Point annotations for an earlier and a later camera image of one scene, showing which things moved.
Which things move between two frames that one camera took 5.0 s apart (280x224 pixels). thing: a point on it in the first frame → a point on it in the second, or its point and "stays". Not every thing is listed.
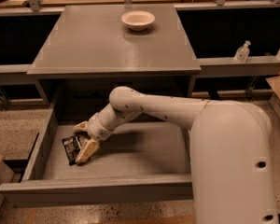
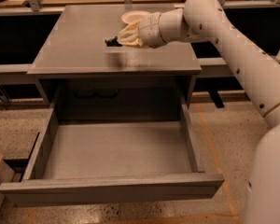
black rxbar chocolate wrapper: [72, 145] → [113, 42]
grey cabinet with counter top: [90, 52] stays
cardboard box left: [1, 174] stays
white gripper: [97, 129] → [149, 29]
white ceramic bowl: [137, 20] stays
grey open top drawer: [141, 161] stays
